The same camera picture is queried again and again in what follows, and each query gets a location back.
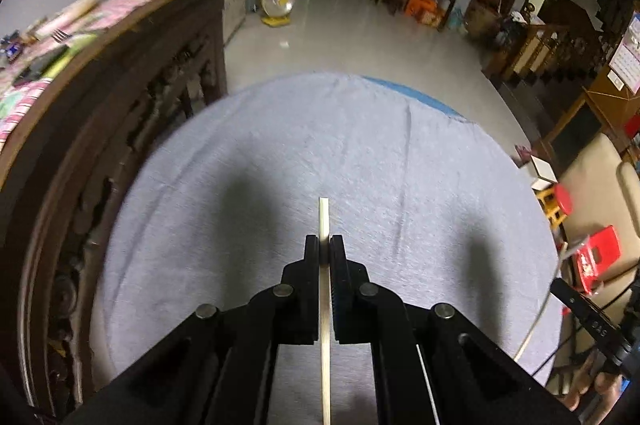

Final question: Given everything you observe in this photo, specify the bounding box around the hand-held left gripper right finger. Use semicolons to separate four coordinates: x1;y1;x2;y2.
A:
330;236;581;425

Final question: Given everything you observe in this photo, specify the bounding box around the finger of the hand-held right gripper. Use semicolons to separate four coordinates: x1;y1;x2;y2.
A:
550;277;626;356

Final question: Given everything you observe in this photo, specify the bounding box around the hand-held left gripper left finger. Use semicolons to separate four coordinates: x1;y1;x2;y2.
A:
65;236;320;425

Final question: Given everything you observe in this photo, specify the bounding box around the person's right hand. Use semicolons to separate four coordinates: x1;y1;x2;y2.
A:
565;352;623;411

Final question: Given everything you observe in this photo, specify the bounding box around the red plastic stool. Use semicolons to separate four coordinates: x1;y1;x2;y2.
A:
575;225;626;293

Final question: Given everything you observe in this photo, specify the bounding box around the red and yellow stool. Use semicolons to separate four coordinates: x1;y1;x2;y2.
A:
536;184;573;228

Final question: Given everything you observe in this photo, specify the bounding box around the beige sofa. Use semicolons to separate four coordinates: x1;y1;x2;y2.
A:
557;132;640;286

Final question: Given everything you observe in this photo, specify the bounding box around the grey tablecloth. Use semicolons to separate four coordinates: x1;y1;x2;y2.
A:
90;72;563;425

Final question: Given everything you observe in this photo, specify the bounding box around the small white stool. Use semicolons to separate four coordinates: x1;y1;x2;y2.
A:
529;154;558;190

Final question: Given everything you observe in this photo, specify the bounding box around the light wooden cabinet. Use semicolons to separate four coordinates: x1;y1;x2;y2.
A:
542;70;640;176

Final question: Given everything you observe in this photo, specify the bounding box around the dark carved wooden table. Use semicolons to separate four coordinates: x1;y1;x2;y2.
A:
0;0;228;421

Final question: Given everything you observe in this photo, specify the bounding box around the wooden stair railing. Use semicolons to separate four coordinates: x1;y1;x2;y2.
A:
482;0;616;86

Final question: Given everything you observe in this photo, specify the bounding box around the large orange box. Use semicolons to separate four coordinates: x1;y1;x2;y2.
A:
404;0;446;28

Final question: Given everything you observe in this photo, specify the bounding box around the pink patterned table cover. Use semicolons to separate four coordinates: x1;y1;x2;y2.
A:
0;0;183;140

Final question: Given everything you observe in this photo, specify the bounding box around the pale rolling pin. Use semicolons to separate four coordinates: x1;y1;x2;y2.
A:
35;0;103;34

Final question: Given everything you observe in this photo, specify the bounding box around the thin black cable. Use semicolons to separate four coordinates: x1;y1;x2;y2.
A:
530;265;640;378

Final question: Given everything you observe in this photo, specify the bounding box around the wall calendar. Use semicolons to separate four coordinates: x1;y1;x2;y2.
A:
609;10;640;94

